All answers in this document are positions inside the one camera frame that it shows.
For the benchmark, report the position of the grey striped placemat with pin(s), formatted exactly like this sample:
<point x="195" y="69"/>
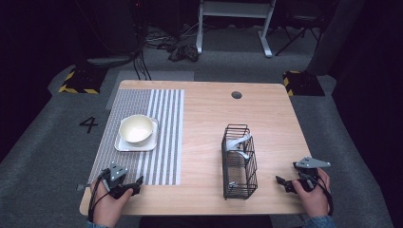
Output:
<point x="142" y="139"/>

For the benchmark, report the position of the black folding chair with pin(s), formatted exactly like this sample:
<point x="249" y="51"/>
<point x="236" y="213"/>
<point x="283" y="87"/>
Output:
<point x="301" y="28"/>

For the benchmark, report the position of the cream round bowl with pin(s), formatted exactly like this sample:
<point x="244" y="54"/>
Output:
<point x="136" y="129"/>

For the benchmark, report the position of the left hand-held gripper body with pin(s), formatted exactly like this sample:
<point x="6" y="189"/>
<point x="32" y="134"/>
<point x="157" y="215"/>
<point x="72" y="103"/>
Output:
<point x="118" y="177"/>

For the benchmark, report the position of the person's right hand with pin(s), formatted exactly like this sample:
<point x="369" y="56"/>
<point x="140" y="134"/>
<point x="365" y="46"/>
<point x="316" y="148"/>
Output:
<point x="313" y="199"/>

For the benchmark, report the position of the small grey utensil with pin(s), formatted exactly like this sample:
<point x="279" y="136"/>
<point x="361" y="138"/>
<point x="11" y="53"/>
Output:
<point x="232" y="184"/>

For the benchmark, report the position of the black yellow striped base plate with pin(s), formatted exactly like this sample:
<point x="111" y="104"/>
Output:
<point x="302" y="83"/>
<point x="80" y="80"/>

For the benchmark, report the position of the person's left hand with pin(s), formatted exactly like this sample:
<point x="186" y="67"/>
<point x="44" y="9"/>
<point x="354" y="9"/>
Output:
<point x="109" y="205"/>

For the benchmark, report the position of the dark cloth bundle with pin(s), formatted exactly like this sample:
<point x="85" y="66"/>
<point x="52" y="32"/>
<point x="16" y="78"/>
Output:
<point x="183" y="52"/>

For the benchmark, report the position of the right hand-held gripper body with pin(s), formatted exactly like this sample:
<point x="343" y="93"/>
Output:
<point x="309" y="172"/>

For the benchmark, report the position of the white spoon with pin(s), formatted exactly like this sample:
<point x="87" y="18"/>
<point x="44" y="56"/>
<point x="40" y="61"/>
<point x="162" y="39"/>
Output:
<point x="237" y="142"/>

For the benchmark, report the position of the white metal desk frame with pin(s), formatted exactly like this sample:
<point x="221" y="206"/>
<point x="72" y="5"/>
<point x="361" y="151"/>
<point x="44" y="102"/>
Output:
<point x="233" y="12"/>

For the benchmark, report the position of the white square plate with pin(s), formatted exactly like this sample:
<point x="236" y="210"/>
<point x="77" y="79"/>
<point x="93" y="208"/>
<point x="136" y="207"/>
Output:
<point x="136" y="144"/>

